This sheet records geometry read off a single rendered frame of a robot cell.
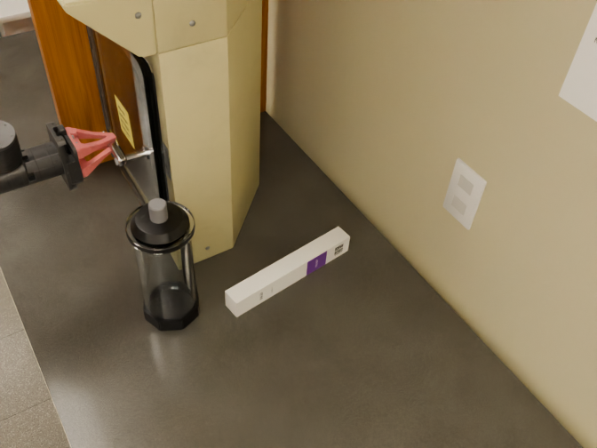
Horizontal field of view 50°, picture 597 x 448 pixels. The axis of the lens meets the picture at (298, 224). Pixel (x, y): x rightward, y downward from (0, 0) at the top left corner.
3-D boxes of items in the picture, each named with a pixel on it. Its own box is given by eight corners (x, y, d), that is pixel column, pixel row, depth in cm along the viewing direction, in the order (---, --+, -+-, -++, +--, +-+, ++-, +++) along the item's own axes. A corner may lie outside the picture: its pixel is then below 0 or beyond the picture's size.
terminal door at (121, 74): (118, 157, 139) (84, -22, 110) (171, 252, 121) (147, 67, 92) (115, 158, 139) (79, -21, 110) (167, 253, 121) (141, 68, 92)
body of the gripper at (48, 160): (68, 140, 101) (21, 155, 98) (81, 188, 109) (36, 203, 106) (56, 118, 105) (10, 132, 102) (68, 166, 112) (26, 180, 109)
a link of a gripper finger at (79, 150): (120, 136, 106) (64, 153, 102) (126, 169, 111) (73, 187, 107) (106, 114, 110) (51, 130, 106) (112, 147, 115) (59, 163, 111)
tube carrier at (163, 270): (201, 280, 121) (194, 198, 106) (202, 327, 114) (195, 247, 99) (142, 284, 120) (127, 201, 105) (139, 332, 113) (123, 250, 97)
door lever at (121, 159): (131, 132, 114) (129, 119, 112) (150, 163, 108) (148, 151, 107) (101, 140, 112) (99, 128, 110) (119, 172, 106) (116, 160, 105)
